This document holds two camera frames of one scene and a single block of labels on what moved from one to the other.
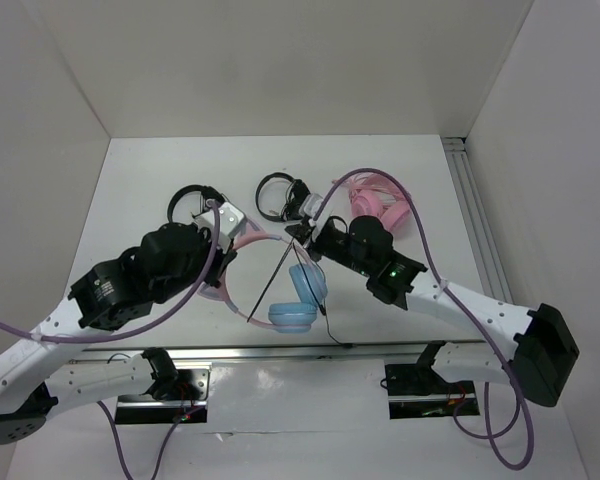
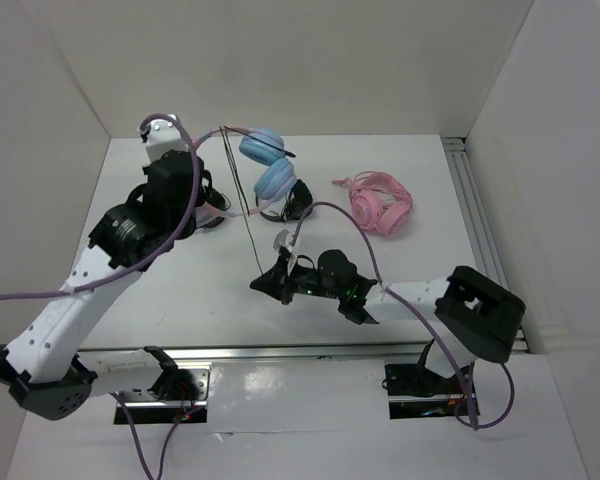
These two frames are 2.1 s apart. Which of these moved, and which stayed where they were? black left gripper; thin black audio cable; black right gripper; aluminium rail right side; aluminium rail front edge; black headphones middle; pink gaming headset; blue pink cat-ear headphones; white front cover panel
Moved: thin black audio cable; black right gripper; black left gripper; blue pink cat-ear headphones
Stayed: white front cover panel; aluminium rail front edge; black headphones middle; pink gaming headset; aluminium rail right side
